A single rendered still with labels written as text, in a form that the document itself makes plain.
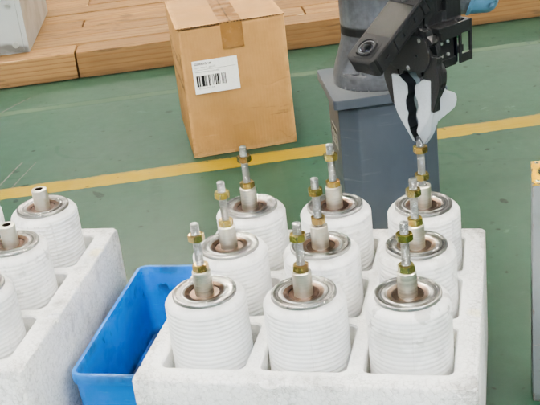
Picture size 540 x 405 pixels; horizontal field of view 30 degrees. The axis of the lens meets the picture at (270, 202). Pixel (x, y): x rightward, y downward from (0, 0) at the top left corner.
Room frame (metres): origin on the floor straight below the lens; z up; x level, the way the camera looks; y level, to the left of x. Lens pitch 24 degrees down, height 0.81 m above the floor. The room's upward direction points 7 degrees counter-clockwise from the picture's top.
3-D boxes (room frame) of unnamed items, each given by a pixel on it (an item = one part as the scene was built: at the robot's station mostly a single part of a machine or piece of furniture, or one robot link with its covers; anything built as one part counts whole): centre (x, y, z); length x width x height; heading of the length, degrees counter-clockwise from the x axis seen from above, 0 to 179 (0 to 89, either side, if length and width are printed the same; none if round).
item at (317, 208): (1.12, -0.06, 0.31); 0.01 x 0.01 x 0.08
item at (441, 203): (1.20, -0.20, 0.25); 0.08 x 0.08 x 0.01
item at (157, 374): (1.12, -0.06, 0.09); 0.39 x 0.39 x 0.18; 75
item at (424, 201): (1.20, -0.20, 0.26); 0.02 x 0.02 x 0.03
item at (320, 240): (1.12, -0.06, 0.26); 0.02 x 0.02 x 0.03
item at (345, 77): (1.62, -0.21, 0.35); 0.15 x 0.15 x 0.10
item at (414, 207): (1.09, -0.17, 0.30); 0.01 x 0.01 x 0.08
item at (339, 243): (1.12, -0.06, 0.25); 0.08 x 0.08 x 0.01
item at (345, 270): (1.12, -0.06, 0.16); 0.10 x 0.10 x 0.18
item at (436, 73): (1.18, -0.21, 0.43); 0.05 x 0.02 x 0.09; 37
